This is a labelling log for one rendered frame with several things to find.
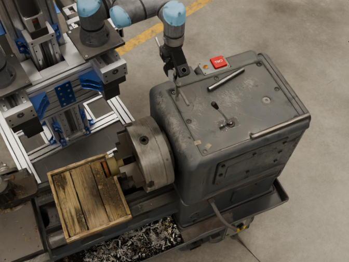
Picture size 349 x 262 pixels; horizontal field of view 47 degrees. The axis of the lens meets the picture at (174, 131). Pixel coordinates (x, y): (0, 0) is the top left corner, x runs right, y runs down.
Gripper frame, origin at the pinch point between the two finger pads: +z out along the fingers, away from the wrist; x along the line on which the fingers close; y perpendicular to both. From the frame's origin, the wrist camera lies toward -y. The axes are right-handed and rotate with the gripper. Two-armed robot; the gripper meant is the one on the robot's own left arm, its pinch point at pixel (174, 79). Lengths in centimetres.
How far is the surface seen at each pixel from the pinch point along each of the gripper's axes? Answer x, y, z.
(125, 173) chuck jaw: 30.2, -17.5, 28.0
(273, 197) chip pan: -46, -38, 83
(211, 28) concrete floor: -105, 141, 139
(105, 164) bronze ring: 36.5, -11.3, 25.8
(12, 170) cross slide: 76, 11, 41
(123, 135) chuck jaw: 25.7, -5.2, 18.9
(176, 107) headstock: 1.3, -5.2, 12.2
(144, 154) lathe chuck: 21.5, -18.6, 15.4
